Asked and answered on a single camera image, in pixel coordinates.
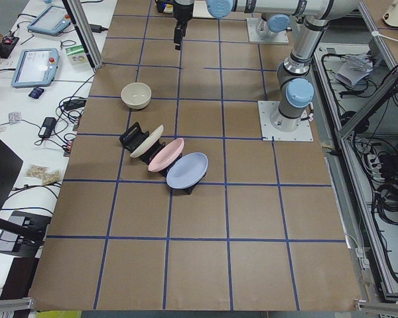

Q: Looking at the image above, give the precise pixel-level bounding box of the near teach pendant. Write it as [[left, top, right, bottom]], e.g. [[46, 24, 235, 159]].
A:
[[11, 48, 60, 88]]

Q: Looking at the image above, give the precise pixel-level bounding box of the cream bowl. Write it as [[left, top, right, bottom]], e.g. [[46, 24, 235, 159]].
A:
[[121, 82, 151, 109]]

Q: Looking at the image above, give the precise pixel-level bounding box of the small dark blue pouch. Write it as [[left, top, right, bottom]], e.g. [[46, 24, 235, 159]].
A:
[[29, 87, 44, 99]]

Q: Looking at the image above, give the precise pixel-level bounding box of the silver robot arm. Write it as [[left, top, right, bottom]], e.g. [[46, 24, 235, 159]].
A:
[[206, 0, 359, 133], [256, 13, 290, 38]]

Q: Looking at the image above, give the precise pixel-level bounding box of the pink plate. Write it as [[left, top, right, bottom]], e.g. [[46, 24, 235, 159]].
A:
[[148, 138, 184, 176]]

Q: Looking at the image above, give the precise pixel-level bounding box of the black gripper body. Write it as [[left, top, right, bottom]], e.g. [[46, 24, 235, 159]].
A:
[[172, 0, 194, 35]]

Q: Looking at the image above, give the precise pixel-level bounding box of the teach pendant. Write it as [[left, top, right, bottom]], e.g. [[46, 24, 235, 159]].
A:
[[11, 48, 60, 88], [27, 5, 71, 36]]

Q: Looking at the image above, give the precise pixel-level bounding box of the black power adapter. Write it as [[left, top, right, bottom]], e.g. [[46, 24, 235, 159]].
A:
[[38, 117, 57, 139]]

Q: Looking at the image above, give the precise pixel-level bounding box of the aluminium frame post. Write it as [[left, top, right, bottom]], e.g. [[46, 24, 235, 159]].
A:
[[62, 0, 103, 70]]

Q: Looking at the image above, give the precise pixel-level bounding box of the blue plate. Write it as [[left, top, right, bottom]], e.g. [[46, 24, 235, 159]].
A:
[[166, 152, 208, 194]]

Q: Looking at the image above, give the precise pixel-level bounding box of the cream plate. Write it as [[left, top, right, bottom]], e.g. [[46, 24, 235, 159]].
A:
[[130, 125, 164, 158]]

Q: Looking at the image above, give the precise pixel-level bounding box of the green white box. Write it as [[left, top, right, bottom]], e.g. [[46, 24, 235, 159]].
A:
[[65, 45, 88, 66]]

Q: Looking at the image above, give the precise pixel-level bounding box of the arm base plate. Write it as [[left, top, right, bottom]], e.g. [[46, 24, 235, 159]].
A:
[[257, 101, 313, 142], [246, 18, 289, 45]]

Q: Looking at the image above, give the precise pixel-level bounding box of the far teach pendant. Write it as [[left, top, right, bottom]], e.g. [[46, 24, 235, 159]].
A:
[[27, 5, 71, 36]]

